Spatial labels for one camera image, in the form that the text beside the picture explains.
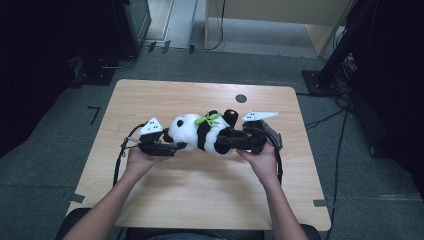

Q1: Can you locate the light wooden furniture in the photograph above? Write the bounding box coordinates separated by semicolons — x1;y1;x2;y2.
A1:
203;0;355;58

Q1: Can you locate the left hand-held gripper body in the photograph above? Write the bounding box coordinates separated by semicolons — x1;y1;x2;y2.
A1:
137;116;168;158

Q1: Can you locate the person's left hand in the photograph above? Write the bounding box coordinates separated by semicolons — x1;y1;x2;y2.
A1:
124;146;172;184

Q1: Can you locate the black chair armrest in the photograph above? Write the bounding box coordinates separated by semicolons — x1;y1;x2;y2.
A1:
299;223;323;240
53;208;94;240

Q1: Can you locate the dark curtain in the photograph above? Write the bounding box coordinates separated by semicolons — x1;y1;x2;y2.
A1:
0;0;116;158
346;0;424;201

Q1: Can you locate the long black floor cable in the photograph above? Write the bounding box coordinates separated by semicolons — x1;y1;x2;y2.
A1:
323;108;350;240

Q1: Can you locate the black cabinet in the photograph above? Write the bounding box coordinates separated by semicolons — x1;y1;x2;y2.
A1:
111;0;153;60

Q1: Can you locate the person's right hand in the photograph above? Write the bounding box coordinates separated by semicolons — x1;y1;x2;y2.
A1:
235;143;280;184

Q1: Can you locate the panda plush toy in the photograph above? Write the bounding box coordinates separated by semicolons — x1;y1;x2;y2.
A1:
163;109;250;159

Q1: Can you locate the black looped floor cable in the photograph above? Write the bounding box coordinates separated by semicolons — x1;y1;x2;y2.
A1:
98;54;138;70

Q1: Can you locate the right hand-held gripper black cable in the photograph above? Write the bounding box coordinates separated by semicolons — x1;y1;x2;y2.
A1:
266;133;285;187

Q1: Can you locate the black stand base plate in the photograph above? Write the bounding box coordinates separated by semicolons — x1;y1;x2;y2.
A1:
73;59;118;87

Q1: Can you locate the left hand-held gripper black cable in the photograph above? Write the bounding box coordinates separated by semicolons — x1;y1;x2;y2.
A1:
112;123;148;188

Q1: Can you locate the person's dark clothing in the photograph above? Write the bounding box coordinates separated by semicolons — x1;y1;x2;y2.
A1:
123;227;274;240

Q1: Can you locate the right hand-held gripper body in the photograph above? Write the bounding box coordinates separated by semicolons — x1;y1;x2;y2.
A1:
241;110;272;155

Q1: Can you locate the tangled cable bundle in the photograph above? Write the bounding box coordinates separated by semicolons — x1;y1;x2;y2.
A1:
331;53;359;108

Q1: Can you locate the black hanging cable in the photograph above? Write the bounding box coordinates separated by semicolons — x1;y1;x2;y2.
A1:
199;0;227;52

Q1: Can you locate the black metal stand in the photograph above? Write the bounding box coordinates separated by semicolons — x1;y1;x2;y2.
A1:
301;0;381;98

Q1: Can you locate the hand-held gripper black cable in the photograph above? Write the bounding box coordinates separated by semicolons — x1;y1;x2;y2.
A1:
266;133;285;187
112;123;148;188

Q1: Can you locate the short black floor cable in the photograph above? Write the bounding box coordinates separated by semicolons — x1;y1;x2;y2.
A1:
304;107;349;131

